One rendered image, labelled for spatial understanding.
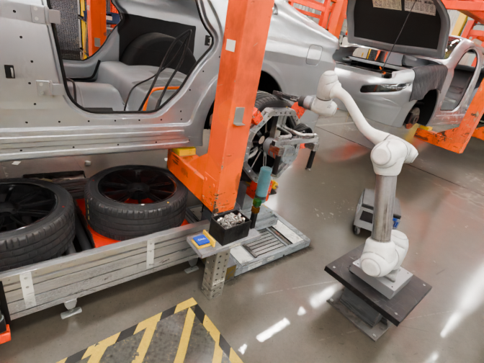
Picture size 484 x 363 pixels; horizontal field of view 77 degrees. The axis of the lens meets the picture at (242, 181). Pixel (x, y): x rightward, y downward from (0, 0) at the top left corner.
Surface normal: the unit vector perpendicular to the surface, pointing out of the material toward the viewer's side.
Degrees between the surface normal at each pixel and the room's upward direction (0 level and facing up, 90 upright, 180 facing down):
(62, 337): 0
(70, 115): 92
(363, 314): 90
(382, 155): 84
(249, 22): 90
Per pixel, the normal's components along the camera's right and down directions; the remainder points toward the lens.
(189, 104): 0.59, 0.45
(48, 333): 0.18, -0.88
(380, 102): -0.32, 0.38
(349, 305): -0.75, 0.17
